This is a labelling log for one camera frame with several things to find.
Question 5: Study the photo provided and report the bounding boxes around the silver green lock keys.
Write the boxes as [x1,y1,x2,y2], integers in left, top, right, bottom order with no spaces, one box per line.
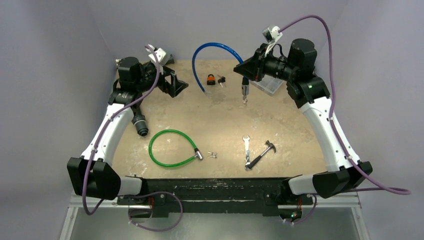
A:
[207,151,218,159]

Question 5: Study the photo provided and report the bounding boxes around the small black handle hammer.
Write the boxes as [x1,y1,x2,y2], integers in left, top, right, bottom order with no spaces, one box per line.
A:
[246,140,277,170]

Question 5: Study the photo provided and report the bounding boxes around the green cable lock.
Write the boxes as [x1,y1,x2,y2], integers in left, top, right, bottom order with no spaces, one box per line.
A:
[148,129,204,168]

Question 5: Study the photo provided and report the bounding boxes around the black head keys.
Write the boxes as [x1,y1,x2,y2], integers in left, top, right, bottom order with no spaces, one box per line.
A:
[217,75,226,88]

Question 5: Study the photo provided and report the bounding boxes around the silver blue lock keys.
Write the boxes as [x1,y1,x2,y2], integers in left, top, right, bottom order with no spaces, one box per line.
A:
[242,95,248,104]

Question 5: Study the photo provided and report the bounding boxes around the black corrugated hose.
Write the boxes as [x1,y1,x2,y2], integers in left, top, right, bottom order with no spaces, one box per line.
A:
[131,105,150,137]

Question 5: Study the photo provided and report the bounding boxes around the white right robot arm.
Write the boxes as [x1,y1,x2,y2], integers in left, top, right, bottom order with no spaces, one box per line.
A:
[233,38,373,204]

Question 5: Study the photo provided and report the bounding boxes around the clear plastic screw box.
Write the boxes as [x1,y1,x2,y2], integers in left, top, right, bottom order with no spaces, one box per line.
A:
[249,76,285,97]

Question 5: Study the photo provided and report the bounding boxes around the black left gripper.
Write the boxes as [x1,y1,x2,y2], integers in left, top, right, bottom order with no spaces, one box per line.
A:
[135,63,188,97]

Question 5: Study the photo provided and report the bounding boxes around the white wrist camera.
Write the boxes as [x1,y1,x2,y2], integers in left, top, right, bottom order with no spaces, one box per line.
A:
[262,24,283,56]
[147,48,169,66]

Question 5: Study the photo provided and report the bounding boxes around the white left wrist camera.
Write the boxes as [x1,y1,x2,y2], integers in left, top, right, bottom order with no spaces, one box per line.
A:
[147,48,169,66]

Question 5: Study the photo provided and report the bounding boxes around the blue cable lock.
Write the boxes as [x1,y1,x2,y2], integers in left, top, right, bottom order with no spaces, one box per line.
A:
[192,42,250,102]

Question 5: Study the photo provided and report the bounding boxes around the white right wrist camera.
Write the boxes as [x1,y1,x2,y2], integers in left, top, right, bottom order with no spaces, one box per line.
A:
[262,24,283,56]

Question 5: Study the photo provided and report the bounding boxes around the silver open-end wrench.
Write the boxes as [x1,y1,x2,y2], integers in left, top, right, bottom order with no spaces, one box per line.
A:
[242,135,251,171]

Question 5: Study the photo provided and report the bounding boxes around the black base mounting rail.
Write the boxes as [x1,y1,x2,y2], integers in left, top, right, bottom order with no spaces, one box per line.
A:
[117,177,314,218]

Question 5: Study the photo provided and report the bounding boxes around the orange black padlock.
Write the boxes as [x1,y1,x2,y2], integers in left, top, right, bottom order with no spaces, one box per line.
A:
[206,74,216,86]

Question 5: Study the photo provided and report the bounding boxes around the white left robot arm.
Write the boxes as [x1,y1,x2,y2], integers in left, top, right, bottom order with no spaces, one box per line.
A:
[67,51,189,205]

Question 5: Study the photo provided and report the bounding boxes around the aluminium frame rail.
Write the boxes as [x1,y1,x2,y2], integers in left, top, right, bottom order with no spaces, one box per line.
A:
[59,192,370,240]

